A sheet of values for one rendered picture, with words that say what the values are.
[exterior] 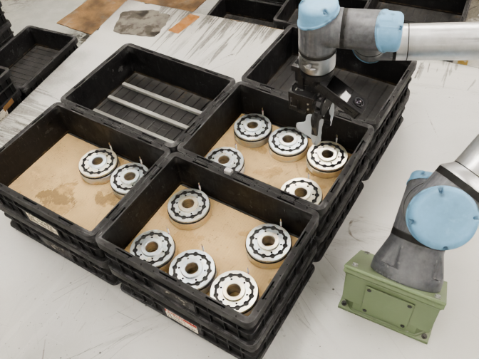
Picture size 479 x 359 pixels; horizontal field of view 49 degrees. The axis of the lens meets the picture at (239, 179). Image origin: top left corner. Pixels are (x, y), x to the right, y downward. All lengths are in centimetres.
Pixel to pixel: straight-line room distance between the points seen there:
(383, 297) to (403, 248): 12
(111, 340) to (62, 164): 50
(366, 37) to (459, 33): 22
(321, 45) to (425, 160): 66
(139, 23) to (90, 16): 155
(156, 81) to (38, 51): 122
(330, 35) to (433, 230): 40
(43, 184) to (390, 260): 89
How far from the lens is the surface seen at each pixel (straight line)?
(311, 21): 101
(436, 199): 97
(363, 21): 102
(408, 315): 121
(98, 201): 137
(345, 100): 112
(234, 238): 123
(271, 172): 135
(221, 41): 202
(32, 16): 390
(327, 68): 109
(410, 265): 113
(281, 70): 165
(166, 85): 165
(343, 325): 127
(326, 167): 132
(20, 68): 273
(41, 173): 150
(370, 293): 118
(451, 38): 115
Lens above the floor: 185
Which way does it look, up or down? 49 degrees down
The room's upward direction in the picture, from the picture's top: 6 degrees counter-clockwise
